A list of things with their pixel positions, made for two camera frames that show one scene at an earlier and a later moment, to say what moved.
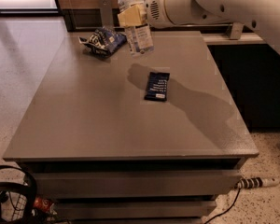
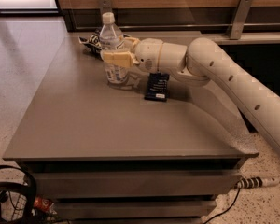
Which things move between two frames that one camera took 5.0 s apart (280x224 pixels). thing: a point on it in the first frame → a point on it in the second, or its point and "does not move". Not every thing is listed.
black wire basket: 13,203 does not move
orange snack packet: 45,204 does not move
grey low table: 122,139 does not move
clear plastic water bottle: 139,37 → 111,40
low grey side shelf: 246,38 does not move
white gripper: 159,8 → 147,54
